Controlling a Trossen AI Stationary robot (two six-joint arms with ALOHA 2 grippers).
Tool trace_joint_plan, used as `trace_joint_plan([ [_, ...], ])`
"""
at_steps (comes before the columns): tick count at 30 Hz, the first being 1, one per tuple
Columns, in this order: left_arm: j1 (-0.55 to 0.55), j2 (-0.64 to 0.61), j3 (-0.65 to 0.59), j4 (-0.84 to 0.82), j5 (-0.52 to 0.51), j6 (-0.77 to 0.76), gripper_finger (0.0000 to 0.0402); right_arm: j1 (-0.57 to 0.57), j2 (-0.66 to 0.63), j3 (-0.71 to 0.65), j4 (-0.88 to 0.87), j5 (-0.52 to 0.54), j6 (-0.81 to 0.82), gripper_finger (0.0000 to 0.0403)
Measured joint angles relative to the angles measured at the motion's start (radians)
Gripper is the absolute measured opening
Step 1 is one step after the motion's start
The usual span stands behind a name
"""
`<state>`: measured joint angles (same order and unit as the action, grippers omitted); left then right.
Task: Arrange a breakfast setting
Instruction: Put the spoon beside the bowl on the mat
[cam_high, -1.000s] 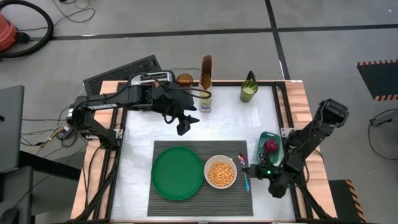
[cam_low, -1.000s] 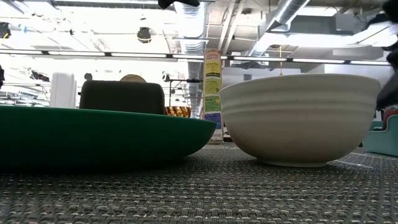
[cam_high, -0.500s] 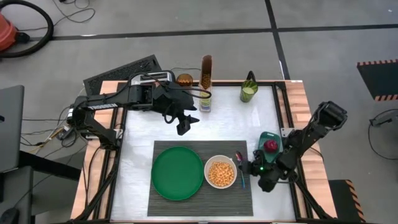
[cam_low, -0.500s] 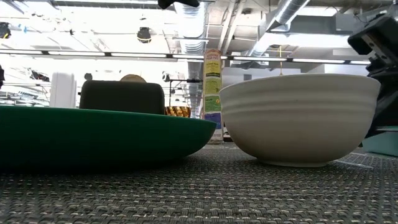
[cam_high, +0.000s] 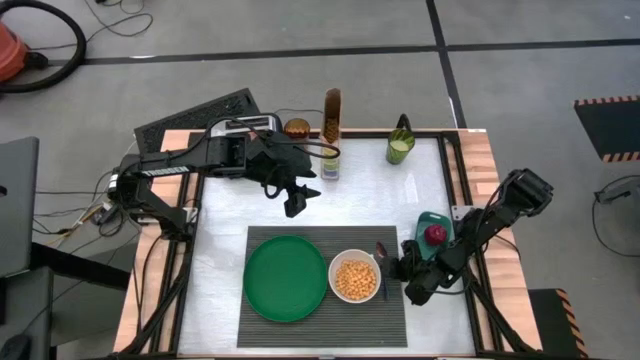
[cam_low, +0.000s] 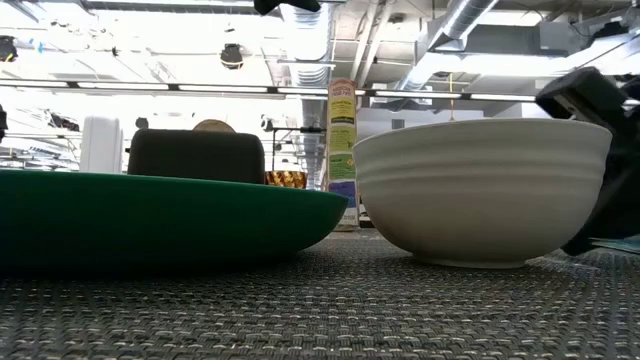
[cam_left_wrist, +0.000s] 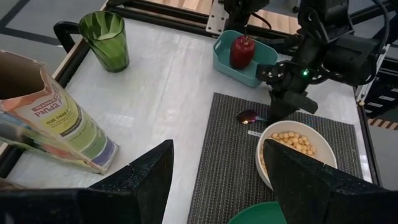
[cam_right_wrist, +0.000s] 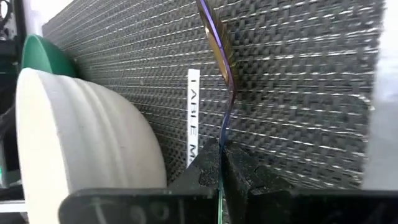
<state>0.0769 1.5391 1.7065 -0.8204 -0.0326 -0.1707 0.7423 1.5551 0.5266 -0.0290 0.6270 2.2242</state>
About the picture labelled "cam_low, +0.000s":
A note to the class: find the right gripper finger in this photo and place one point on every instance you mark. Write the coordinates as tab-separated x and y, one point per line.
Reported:
617	205

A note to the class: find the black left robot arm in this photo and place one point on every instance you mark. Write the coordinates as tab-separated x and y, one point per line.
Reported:
287	5

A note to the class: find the white ribbed bowl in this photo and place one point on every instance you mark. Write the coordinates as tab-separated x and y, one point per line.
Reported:
480	195

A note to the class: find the ceiling light strip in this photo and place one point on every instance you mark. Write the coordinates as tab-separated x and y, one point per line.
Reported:
450	95
150	86

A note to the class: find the grey woven placemat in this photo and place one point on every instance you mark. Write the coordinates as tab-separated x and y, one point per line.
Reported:
320	312

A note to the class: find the amber patterned cup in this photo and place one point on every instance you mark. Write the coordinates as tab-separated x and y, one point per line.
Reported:
286	180

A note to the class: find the black ceiling dome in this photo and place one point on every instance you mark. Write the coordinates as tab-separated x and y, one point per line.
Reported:
232	56

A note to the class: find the toast slice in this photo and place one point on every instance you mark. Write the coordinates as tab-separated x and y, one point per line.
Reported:
214	126

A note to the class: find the green plate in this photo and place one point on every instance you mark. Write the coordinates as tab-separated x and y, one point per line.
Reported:
150	220

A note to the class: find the white cylindrical container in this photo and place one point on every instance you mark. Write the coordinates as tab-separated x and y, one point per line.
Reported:
101	145

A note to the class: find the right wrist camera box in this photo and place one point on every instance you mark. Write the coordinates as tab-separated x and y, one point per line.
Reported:
582	95

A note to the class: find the silver ventilation duct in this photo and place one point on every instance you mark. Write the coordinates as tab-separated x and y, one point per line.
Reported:
462	22

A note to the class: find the ribbed silver duct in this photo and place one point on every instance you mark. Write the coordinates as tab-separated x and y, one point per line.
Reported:
310	50

